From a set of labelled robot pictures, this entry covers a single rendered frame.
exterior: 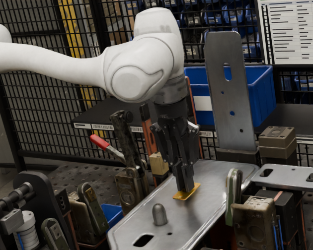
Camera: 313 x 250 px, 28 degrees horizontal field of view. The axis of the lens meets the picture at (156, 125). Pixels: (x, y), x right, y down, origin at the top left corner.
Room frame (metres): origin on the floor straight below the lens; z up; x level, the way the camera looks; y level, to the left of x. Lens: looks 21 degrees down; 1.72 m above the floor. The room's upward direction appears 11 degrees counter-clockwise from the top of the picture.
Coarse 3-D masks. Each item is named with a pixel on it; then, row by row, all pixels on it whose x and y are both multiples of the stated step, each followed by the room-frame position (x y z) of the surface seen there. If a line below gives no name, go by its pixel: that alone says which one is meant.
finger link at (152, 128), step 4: (152, 128) 1.39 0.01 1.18; (156, 132) 1.39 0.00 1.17; (160, 132) 1.40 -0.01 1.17; (156, 136) 1.39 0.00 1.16; (160, 136) 1.39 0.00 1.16; (164, 136) 1.40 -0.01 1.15; (156, 140) 1.39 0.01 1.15; (160, 140) 1.39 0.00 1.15; (164, 140) 1.40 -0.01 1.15; (160, 144) 1.38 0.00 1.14; (164, 144) 1.39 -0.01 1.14; (160, 148) 1.38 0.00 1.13; (164, 148) 1.39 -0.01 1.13; (160, 152) 1.39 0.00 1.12; (164, 152) 1.38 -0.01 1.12; (164, 156) 1.38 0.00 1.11; (164, 160) 1.38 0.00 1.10
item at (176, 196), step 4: (196, 184) 1.39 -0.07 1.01; (200, 184) 1.39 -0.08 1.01; (184, 188) 1.36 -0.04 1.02; (196, 188) 1.37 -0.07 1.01; (180, 192) 1.36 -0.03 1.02; (184, 192) 1.36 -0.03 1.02; (188, 192) 1.35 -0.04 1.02; (192, 192) 1.35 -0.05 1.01; (176, 196) 1.35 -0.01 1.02; (184, 196) 1.34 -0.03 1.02; (188, 196) 1.34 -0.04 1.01
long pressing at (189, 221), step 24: (216, 168) 1.49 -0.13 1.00; (240, 168) 1.46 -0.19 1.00; (168, 192) 1.41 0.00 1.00; (216, 192) 1.36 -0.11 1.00; (144, 216) 1.31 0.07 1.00; (168, 216) 1.29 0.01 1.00; (192, 216) 1.26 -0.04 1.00; (216, 216) 1.25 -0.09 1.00; (120, 240) 1.22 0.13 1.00; (168, 240) 1.18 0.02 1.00; (192, 240) 1.17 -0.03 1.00
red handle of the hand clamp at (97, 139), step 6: (90, 138) 1.51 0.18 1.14; (96, 138) 1.51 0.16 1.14; (96, 144) 1.51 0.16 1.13; (102, 144) 1.50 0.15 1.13; (108, 144) 1.50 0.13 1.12; (108, 150) 1.49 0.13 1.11; (114, 150) 1.49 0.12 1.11; (114, 156) 1.48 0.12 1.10; (120, 156) 1.47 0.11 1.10; (138, 168) 1.44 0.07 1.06
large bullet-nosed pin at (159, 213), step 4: (156, 204) 1.26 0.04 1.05; (160, 204) 1.27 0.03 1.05; (156, 208) 1.26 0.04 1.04; (160, 208) 1.26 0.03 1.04; (164, 208) 1.27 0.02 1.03; (152, 212) 1.26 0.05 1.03; (156, 212) 1.25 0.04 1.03; (160, 212) 1.25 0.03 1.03; (164, 212) 1.26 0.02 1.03; (156, 216) 1.25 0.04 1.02; (160, 216) 1.25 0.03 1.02; (164, 216) 1.26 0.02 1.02; (156, 220) 1.25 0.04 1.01; (160, 220) 1.25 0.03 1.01; (164, 220) 1.25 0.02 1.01; (156, 224) 1.26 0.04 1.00; (160, 224) 1.25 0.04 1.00; (164, 224) 1.25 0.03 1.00
